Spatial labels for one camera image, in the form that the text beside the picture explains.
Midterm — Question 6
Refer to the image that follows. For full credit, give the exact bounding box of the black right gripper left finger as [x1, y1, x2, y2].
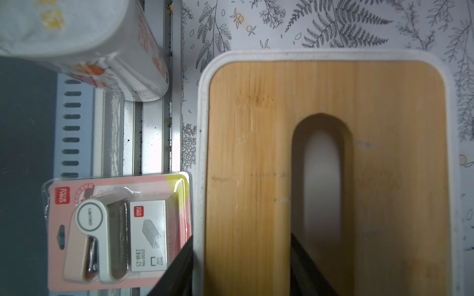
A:
[148, 236, 194, 296]

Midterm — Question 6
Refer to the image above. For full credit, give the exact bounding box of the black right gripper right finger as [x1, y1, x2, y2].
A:
[290, 234, 338, 296]

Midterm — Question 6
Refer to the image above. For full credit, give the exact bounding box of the bamboo lid tissue box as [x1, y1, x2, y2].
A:
[193, 49, 464, 296]

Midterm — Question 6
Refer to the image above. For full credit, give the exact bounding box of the pink stapler blister pack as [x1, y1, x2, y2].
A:
[41, 171, 193, 293]

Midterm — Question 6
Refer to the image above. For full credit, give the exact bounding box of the white yellow snack pouch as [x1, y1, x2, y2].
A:
[1, 1, 169, 102]

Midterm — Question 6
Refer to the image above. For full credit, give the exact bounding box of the aluminium front rail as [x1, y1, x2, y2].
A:
[92, 0, 183, 296]

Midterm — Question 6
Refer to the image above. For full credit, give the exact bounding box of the white slotted cable duct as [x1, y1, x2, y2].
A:
[53, 74, 95, 178]

